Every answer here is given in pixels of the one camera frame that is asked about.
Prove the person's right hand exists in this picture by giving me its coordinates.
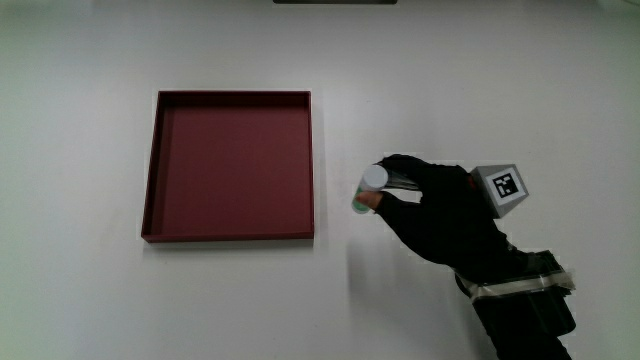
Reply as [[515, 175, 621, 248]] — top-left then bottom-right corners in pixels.
[[355, 153, 531, 275]]

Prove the white green glue stick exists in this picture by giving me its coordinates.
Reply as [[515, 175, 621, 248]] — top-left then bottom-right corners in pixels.
[[351, 163, 390, 215]]

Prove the dark red square tray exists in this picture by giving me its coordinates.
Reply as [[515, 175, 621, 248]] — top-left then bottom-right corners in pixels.
[[140, 89, 316, 245]]

